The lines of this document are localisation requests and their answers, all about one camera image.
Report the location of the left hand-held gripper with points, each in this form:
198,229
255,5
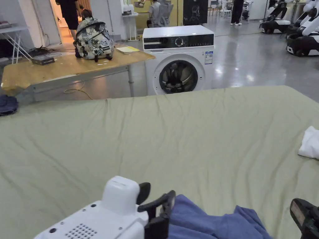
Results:
99,219

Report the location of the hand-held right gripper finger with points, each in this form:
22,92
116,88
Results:
305,216

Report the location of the blue shirt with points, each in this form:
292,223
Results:
211,221

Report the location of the bed with pale green sheet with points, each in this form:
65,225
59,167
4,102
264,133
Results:
159,139

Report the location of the white cloth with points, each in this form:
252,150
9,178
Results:
310,144

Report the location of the white washing machine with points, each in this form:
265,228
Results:
179,57

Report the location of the dark blue garment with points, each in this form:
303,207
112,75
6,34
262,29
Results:
7,105

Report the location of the white and black robot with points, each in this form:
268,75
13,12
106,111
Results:
274,23
305,37

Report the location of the black poster board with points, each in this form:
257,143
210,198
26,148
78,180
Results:
195,12

